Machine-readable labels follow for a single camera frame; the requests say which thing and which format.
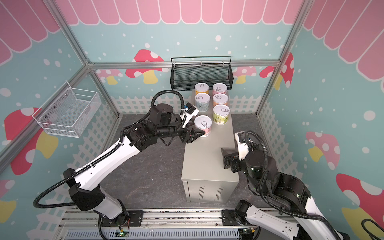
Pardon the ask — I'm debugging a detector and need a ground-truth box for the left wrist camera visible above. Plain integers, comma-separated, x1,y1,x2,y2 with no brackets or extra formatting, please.
180,103,199,129

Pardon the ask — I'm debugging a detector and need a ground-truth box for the orange label can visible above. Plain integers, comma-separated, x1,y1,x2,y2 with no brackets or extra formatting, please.
212,94,229,106

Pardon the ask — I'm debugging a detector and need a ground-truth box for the pink label can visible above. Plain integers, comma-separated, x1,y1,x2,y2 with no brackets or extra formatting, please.
212,83,228,95

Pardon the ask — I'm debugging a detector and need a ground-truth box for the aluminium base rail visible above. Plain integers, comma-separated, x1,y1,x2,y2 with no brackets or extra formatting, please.
56,207,310,240

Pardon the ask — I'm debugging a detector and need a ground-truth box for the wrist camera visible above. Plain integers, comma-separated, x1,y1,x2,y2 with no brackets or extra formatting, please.
180,103,199,129
235,131,254,161

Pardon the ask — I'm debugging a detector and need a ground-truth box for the beige label can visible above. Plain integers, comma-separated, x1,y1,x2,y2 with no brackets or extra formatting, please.
194,115,213,138

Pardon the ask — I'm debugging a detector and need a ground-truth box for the black cable bottom right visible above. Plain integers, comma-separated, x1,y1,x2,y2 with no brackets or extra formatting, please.
360,218,384,240

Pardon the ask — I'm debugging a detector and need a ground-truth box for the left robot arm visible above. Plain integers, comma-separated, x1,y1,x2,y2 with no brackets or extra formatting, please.
33,90,204,226

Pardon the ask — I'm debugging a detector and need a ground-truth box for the white wire wall basket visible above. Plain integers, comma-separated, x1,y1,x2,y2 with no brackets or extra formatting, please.
32,82,102,138

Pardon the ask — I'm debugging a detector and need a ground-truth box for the white lid can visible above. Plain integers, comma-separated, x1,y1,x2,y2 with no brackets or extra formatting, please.
195,93,211,113

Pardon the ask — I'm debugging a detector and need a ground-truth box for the beige metal cabinet counter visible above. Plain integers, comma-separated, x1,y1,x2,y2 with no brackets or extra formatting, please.
181,117,240,204

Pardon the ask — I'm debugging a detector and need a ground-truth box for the black mesh wall basket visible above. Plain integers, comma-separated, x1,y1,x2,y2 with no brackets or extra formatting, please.
170,56,234,91

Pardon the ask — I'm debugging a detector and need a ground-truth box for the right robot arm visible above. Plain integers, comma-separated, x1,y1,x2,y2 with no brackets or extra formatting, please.
222,131,350,240

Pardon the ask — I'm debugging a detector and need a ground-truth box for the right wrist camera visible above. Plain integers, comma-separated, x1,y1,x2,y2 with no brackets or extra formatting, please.
235,131,254,161

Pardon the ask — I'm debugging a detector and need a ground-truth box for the green label can front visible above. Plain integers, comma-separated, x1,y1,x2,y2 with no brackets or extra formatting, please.
213,105,231,125

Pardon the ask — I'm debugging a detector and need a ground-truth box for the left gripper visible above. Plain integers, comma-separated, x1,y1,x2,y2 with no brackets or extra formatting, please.
156,115,205,144

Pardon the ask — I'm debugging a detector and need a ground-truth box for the yellow label can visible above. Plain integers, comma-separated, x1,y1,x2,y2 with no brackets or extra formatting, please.
195,83,210,95

